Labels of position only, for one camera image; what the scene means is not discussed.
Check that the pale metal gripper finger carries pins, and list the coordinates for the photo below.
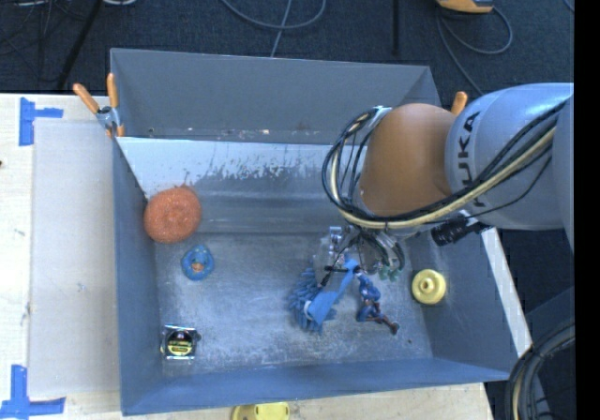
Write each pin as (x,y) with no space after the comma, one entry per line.
(349,255)
(334,240)

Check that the blue toy action figure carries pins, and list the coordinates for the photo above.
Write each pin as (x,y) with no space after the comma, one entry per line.
(368,296)

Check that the blue fluffy duster mitt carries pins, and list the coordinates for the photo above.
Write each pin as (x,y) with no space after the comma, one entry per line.
(323,303)

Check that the yellow round disc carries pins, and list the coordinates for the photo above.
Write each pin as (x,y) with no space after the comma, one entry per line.
(428,287)

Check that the grey metal bin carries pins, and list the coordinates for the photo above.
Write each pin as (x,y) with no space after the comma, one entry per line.
(262,315)

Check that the orange round scouring pad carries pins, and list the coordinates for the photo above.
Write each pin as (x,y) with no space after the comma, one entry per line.
(172,214)

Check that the black and yellow tape measure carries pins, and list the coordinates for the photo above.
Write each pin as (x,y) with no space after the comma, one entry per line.
(180,341)

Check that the pale wood flat board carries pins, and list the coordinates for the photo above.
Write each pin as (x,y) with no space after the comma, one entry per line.
(70,244)

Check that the black cylinder on white bracket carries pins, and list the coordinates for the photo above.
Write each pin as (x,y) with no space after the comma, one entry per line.
(452,231)

